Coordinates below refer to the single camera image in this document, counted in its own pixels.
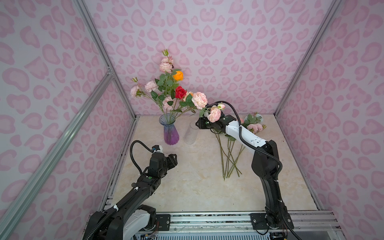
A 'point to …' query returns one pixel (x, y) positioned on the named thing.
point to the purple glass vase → (171, 135)
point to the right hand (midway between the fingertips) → (197, 121)
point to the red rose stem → (228, 162)
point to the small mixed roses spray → (252, 122)
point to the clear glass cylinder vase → (191, 134)
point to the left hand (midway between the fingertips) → (174, 154)
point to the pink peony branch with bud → (136, 92)
